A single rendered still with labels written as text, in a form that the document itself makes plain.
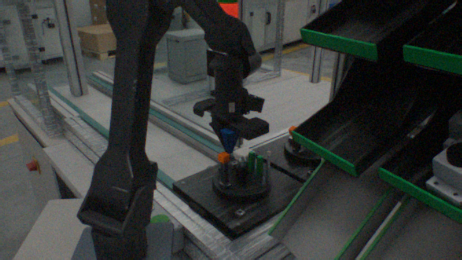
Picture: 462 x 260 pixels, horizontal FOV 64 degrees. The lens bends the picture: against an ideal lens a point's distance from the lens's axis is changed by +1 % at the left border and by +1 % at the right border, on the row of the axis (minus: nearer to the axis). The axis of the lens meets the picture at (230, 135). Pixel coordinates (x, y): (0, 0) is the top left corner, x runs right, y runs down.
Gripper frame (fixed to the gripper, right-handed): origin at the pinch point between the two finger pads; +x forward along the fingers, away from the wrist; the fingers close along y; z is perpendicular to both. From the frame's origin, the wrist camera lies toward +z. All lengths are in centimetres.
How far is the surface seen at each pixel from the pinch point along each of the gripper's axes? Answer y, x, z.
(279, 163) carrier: 1.4, 13.8, 18.4
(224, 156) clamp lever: -0.9, 3.1, -2.2
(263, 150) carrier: 9.0, 13.9, 20.2
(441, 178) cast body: -42.6, -12.5, -4.1
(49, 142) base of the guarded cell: 79, 25, -19
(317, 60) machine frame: 60, 14, 111
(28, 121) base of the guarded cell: 104, 25, -20
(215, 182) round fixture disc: 2.6, 11.6, -2.1
